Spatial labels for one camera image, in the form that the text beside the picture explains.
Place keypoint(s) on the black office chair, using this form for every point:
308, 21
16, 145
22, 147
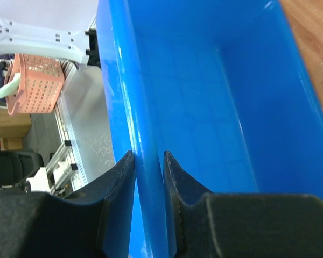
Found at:
16, 166

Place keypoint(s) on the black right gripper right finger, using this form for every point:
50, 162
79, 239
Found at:
201, 223

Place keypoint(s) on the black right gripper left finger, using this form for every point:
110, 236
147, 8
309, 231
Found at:
94, 221

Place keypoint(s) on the salmon perforated background basket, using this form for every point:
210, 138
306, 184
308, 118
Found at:
41, 81

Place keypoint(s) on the cardboard box in background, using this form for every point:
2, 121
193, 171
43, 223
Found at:
15, 126

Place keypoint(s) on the blue plastic bin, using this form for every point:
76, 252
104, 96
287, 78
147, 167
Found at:
219, 84

